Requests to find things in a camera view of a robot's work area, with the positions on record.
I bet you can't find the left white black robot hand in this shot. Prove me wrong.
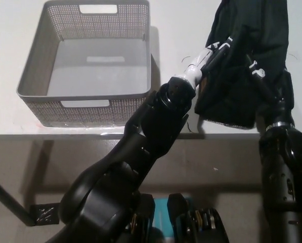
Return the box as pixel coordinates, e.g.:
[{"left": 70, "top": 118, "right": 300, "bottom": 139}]
[{"left": 188, "top": 36, "right": 234, "bottom": 77}]

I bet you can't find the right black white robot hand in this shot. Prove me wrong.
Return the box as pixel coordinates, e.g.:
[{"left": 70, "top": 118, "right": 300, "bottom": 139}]
[{"left": 245, "top": 54, "right": 296, "bottom": 125}]

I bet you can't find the dark green lunch bag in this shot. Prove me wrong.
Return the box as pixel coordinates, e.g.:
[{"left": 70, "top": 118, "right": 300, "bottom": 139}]
[{"left": 193, "top": 0, "right": 291, "bottom": 130}]

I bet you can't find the grey perforated plastic basket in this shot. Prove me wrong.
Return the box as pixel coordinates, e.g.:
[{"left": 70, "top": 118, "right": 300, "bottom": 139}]
[{"left": 16, "top": 0, "right": 157, "bottom": 128}]

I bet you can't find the black teal robot torso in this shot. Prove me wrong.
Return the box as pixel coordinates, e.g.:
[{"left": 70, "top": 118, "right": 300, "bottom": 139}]
[{"left": 129, "top": 193, "right": 230, "bottom": 243}]

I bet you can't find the black metal table leg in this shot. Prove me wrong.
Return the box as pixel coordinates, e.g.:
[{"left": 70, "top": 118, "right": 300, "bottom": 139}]
[{"left": 0, "top": 173, "right": 38, "bottom": 226}]

